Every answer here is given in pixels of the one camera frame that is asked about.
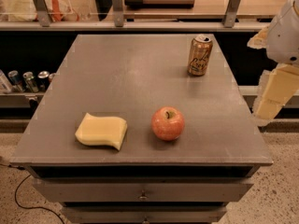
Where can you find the upper drawer with knob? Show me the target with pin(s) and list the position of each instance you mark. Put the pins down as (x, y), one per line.
(60, 191)

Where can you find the green silver can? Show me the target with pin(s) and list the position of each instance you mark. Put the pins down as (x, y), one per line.
(30, 81)

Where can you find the clear acrylic box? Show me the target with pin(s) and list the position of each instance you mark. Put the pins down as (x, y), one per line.
(81, 11)

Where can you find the dark silver-top can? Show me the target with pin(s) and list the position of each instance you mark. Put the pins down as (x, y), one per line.
(43, 77)

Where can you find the lower drawer with knob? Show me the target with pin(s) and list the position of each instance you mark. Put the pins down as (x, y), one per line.
(143, 215)

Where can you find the orange soda can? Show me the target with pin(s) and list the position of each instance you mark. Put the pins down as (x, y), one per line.
(200, 50)

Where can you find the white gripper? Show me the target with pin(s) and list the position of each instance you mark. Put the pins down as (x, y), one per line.
(284, 39)

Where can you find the drawer with knob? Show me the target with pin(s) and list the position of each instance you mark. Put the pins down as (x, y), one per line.
(60, 191)
(143, 215)

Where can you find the blue silver can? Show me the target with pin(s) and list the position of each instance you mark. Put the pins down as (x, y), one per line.
(16, 79)

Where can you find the metal bracket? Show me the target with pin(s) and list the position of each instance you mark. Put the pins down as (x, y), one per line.
(229, 18)
(118, 17)
(42, 12)

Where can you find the left metal bracket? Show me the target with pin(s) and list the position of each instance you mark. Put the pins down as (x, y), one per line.
(42, 12)

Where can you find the grey drawer cabinet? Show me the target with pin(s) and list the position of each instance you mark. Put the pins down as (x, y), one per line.
(131, 77)

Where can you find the right metal bracket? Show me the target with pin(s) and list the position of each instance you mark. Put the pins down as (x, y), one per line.
(229, 18)

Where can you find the white orange plastic bag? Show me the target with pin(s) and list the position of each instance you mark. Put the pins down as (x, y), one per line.
(25, 10)

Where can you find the yellow sponge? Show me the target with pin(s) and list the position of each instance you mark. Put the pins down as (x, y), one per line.
(101, 131)

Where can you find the red apple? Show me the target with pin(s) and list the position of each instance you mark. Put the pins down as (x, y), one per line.
(167, 123)

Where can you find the middle metal bracket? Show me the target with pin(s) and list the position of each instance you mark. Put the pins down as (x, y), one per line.
(118, 17)

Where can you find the small red can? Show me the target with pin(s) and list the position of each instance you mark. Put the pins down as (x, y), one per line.
(51, 77)

